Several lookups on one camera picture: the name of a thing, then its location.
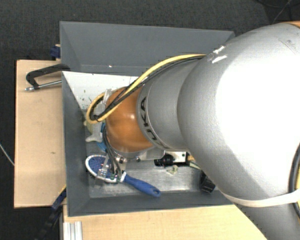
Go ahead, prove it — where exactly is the white plastic object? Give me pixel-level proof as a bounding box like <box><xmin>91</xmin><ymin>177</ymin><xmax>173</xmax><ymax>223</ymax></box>
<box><xmin>83</xmin><ymin>117</ymin><xmax>104</xmax><ymax>144</ymax></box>

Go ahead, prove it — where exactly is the blue and white brush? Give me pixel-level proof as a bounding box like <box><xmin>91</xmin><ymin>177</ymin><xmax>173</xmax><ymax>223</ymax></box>
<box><xmin>85</xmin><ymin>154</ymin><xmax>162</xmax><ymax>198</ymax></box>

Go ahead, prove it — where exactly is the small beige scrap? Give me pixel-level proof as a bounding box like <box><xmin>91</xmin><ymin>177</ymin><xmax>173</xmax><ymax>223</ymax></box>
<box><xmin>165</xmin><ymin>165</ymin><xmax>179</xmax><ymax>176</ymax></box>

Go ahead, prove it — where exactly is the brown cardboard board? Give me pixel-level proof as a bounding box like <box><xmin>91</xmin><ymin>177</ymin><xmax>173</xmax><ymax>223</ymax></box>
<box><xmin>13</xmin><ymin>59</ymin><xmax>67</xmax><ymax>209</ymax></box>

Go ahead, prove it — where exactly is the black ribbed object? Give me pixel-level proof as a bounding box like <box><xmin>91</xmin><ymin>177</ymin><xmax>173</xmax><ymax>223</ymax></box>
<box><xmin>199</xmin><ymin>173</ymin><xmax>216</xmax><ymax>194</ymax></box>

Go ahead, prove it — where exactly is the grey metal bin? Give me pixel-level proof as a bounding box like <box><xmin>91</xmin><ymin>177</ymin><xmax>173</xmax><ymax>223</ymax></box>
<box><xmin>59</xmin><ymin>20</ymin><xmax>237</xmax><ymax>217</ymax></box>

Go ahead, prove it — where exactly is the black cylinder on white bracket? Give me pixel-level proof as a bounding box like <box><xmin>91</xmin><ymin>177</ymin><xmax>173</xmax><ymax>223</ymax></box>
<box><xmin>153</xmin><ymin>151</ymin><xmax>191</xmax><ymax>169</ymax></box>

